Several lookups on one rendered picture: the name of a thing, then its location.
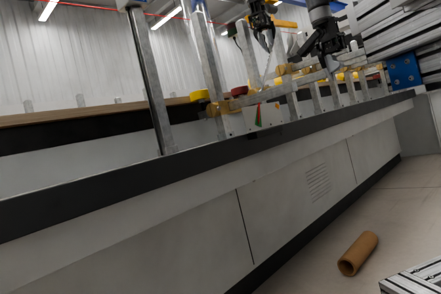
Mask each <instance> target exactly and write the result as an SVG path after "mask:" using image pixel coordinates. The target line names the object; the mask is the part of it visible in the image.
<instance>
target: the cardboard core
mask: <svg viewBox="0 0 441 294"><path fill-rule="evenodd" d="M378 241H379V240H378V237H377V236H376V235H375V234H374V233H373V232H371V231H364V232H363V233H362V234H361V235H360V236H359V237H358V239H357V240H356V241H355V242H354V243H353V244H352V245H351V246H350V247H349V249H348V250H347V251H346V252H345V253H344V254H343V256H342V257H341V258H340V259H339V260H338V261H337V266H338V269H339V270H340V271H341V273H343V274H344V275H345V276H353V275H355V273H356V272H357V271H358V269H359V268H360V267H361V266H362V264H363V263H364V261H365V260H366V259H367V258H368V256H369V255H370V253H371V252H372V251H373V249H374V248H375V246H376V245H377V244H378Z"/></svg>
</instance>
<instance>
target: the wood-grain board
mask: <svg viewBox="0 0 441 294"><path fill-rule="evenodd" d="M352 80H353V83H356V82H360V81H359V78H356V79H352ZM371 80H377V79H373V77H366V81H371ZM337 84H338V85H341V84H346V82H345V81H341V80H337ZM326 86H329V82H328V81H324V82H318V87H326ZM297 88H298V90H301V89H309V85H308V84H306V85H303V86H300V87H297ZM223 97H224V99H225V100H226V99H229V97H232V93H231V92H224V93H223ZM164 101H165V106H166V107H171V106H180V105H186V104H195V103H198V102H191V100H190V96H181V97H174V98H164ZM141 110H149V105H148V101H147V100H143V101H137V102H125V103H118V104H106V105H99V106H87V107H80V108H68V109H61V110H49V111H43V112H31V113H24V114H12V115H0V129H4V128H10V127H19V126H25V125H35V124H40V123H50V122H55V121H65V120H71V119H80V118H85V117H95V116H105V115H110V114H120V113H125V112H135V111H141Z"/></svg>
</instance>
